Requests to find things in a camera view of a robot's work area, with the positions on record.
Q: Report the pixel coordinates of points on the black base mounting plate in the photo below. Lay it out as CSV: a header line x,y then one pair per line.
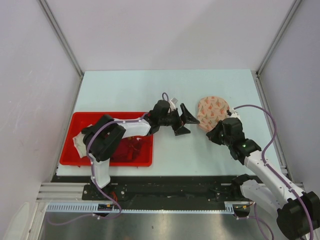
x,y
125,188

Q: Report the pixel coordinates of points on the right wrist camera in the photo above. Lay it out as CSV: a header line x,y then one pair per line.
x,y
232,113

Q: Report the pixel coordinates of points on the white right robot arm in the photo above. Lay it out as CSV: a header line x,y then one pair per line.
x,y
296,211

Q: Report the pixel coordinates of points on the white garment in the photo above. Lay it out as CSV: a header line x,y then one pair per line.
x,y
78,142

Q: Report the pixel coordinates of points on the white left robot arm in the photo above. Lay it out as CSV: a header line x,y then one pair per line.
x,y
102,139

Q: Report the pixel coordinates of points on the white slotted cable duct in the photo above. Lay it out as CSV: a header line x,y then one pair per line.
x,y
90,208

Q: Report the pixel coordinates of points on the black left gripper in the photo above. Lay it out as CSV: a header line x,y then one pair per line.
x,y
185,117

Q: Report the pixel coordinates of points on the right aluminium frame post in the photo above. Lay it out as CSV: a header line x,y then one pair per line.
x,y
279,35

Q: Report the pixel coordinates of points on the dark red garment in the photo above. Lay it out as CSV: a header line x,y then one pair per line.
x,y
132,150

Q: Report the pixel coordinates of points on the aluminium frame post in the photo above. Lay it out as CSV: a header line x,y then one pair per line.
x,y
48,13
279,35

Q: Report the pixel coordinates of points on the left aluminium frame post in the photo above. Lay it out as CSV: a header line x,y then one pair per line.
x,y
48,13

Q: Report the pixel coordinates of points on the red plastic bin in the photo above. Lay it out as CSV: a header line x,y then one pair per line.
x,y
69,155

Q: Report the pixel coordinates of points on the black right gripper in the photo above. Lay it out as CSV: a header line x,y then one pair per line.
x,y
212,134

